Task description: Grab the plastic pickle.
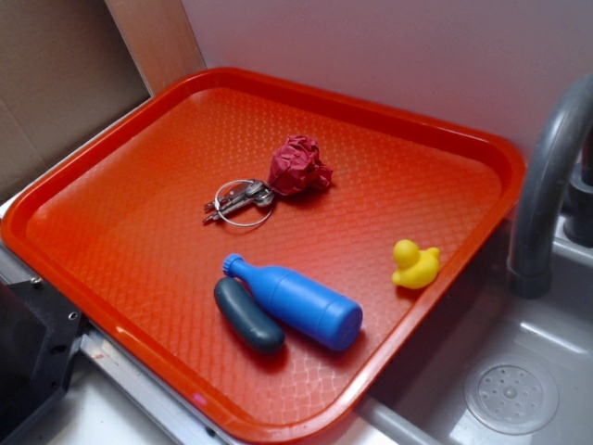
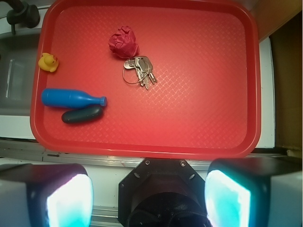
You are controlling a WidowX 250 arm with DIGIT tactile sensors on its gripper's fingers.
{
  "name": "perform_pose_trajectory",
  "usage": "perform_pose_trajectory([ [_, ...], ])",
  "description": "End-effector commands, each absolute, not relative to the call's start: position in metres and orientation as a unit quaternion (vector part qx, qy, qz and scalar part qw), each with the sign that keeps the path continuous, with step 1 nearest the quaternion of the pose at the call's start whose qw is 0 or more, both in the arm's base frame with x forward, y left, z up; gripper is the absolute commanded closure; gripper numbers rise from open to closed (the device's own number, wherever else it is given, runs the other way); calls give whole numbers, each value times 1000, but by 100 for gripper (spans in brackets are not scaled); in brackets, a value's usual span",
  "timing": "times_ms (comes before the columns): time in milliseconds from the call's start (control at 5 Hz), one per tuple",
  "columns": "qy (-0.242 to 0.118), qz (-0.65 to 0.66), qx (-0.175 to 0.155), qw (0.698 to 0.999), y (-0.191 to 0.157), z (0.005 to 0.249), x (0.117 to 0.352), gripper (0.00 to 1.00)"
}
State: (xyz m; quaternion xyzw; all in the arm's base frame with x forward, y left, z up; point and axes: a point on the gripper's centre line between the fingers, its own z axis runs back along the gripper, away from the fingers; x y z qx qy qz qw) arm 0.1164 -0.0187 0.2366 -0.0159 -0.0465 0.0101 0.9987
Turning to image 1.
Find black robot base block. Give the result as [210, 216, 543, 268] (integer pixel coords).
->
[1, 277, 86, 444]

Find dark green plastic pickle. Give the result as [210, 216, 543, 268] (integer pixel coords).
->
[214, 277, 284, 355]

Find crumpled red paper ball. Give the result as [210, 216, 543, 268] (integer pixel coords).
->
[266, 135, 334, 197]

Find blue plastic bottle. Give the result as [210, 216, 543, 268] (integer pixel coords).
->
[222, 253, 363, 351]

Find yellow rubber duck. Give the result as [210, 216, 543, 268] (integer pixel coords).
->
[391, 239, 440, 290]

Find orange plastic tray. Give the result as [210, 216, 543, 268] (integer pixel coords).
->
[1, 69, 525, 443]

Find grey toy faucet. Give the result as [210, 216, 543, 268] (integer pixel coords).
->
[507, 74, 592, 299]

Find grey toy sink basin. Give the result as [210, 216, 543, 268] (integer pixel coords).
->
[357, 228, 592, 444]

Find brown cardboard panel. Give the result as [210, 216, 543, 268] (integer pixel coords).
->
[1, 1, 148, 201]

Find metal keys on ring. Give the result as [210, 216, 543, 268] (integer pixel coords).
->
[202, 179, 275, 228]

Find dark faucet handle knob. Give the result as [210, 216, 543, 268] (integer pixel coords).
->
[563, 162, 592, 248]

